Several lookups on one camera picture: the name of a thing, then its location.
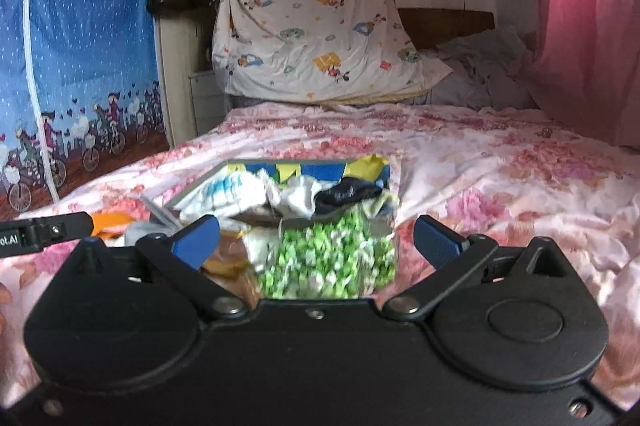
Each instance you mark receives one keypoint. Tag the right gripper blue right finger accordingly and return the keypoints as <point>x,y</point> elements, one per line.
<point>438,244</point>

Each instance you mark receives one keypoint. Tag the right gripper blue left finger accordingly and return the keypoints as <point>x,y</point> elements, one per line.
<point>195,243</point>

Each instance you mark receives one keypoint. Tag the white cloth with blue fringe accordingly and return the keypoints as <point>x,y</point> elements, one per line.
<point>226,194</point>

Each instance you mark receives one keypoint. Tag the navy blue sock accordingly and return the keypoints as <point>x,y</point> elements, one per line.
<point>348,191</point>

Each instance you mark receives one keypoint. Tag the left hand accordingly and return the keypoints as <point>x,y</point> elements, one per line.
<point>6,298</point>

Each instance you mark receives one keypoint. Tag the yellow snack packet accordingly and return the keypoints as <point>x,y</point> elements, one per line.
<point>229,267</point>

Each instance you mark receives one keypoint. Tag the grey face mask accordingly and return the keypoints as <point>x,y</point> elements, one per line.
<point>161,221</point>

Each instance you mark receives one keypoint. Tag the orange plastic cup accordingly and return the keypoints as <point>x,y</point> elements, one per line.
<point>107,225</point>

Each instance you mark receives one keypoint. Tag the blue yellow storage box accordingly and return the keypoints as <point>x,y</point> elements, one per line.
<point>371,167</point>

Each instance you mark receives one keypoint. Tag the pink floral bedsheet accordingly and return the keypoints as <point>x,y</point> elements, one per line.
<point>511,175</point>

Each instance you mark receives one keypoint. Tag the white drawer cabinet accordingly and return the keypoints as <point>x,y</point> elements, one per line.
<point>208,100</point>

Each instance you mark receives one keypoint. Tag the blue fabric wardrobe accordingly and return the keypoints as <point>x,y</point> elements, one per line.
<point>80,95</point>

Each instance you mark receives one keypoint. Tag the grey crumpled blanket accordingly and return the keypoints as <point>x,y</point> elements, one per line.
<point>484,72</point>

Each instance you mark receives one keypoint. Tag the pink curtain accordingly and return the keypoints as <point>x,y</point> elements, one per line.
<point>585,70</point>

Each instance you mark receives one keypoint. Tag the cartoon print pillow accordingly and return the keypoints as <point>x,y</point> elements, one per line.
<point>315,51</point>

